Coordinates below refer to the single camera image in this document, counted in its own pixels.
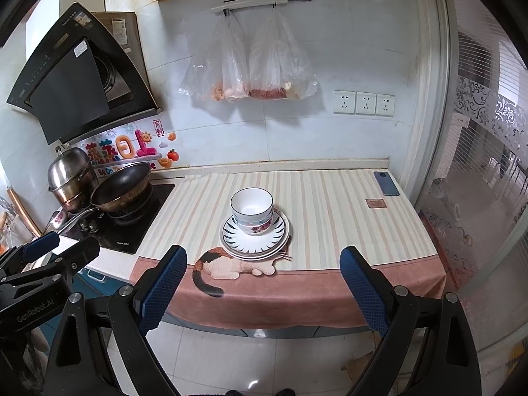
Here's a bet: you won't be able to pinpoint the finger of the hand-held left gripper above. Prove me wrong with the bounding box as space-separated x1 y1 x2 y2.
39 237 102 275
0 231 61 274

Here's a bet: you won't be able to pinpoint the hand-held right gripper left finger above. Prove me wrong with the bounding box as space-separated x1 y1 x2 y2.
43 245 189 396

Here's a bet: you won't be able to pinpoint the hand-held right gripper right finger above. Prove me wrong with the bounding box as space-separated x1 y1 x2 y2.
339 245 483 396

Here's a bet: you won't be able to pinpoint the white plate blue striped rim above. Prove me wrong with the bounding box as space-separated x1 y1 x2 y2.
220 210 290 255

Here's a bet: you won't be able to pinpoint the white bowl red floral print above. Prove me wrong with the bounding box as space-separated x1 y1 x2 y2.
233 211 273 237

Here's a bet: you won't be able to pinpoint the white bowl blue rim pattern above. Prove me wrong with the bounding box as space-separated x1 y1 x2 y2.
230 187 275 220

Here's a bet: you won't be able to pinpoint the wooden rolling pin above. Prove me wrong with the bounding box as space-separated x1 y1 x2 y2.
6 187 43 237

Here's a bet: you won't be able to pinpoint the black gas stove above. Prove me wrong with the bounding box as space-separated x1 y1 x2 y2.
61 181 176 255

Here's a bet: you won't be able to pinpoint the striped pink cat tablecloth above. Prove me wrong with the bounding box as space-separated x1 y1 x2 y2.
129 167 449 331

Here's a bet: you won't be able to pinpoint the stainless steel steamer pot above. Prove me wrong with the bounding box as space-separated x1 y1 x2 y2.
47 147 100 212

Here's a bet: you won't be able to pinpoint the dark frying pan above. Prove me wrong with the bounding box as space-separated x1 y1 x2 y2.
53 162 153 237

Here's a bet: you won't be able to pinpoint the cardboard piece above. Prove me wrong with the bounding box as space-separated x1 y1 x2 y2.
341 354 377 377

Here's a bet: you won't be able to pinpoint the blue smartphone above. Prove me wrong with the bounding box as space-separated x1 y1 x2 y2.
373 170 401 197

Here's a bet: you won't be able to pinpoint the frosted glass sliding door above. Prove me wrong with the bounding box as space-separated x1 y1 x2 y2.
412 0 528 364

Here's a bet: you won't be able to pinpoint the black range hood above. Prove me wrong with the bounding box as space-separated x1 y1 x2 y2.
6 2 164 146

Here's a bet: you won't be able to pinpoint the clear plastic bag orange contents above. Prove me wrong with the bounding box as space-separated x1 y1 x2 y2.
178 12 251 105

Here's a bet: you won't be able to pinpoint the clear plastic bag red contents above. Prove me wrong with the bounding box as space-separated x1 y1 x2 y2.
247 7 319 101

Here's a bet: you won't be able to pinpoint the colourful wall stickers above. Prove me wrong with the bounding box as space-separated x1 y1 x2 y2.
83 119 181 173

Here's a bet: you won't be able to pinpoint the white wall socket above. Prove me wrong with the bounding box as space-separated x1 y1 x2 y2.
375 93 396 117
355 91 377 116
333 89 356 115

